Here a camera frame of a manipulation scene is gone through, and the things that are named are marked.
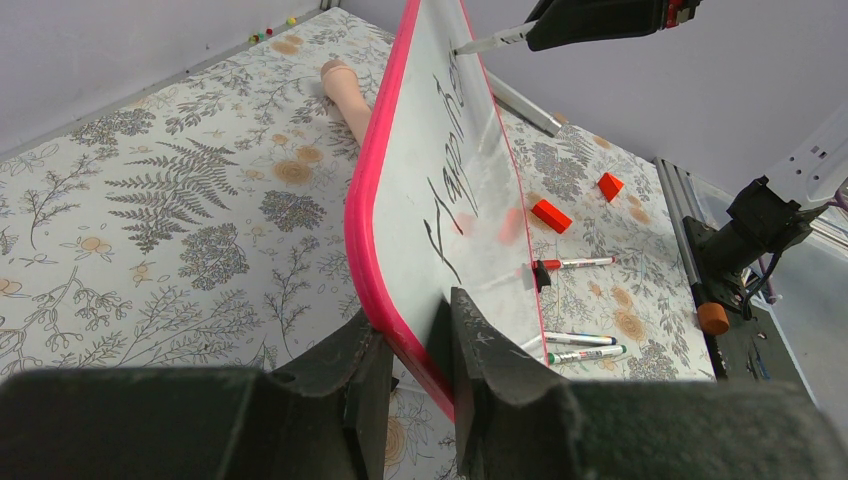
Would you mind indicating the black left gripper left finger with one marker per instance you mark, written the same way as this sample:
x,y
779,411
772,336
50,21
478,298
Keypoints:
x,y
323,415

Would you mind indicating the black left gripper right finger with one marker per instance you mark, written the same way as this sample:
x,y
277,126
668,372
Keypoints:
x,y
518,419

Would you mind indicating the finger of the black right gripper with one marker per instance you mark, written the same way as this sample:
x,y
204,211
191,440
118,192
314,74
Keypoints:
x,y
563,22

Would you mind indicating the black whiteboard marker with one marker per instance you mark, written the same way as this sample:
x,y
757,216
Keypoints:
x,y
502,38

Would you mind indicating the pink framed whiteboard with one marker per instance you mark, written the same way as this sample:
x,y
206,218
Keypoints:
x,y
436,201

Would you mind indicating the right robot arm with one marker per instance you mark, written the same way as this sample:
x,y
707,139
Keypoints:
x,y
775,211

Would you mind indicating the green whiteboard marker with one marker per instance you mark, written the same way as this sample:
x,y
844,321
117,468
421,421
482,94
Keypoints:
x,y
589,354

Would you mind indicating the blue whiteboard marker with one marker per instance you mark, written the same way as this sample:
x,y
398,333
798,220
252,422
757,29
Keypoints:
x,y
580,339

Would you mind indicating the black whiteboard foot right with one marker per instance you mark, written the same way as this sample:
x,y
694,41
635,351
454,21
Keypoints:
x,y
541,275

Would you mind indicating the red whiteboard marker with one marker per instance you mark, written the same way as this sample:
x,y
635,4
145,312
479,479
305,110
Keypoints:
x,y
558,264

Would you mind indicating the silver toy microphone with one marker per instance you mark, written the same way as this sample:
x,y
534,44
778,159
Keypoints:
x,y
524,107

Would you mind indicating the red triangular block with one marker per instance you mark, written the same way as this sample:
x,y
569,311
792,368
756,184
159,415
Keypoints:
x,y
610,186

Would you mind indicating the small red block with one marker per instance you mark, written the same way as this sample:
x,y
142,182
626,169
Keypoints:
x,y
551,216

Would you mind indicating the floral patterned table mat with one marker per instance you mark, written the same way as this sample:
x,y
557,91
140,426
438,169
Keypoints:
x,y
201,226

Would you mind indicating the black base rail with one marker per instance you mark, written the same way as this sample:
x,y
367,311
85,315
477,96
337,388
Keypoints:
x,y
753,348

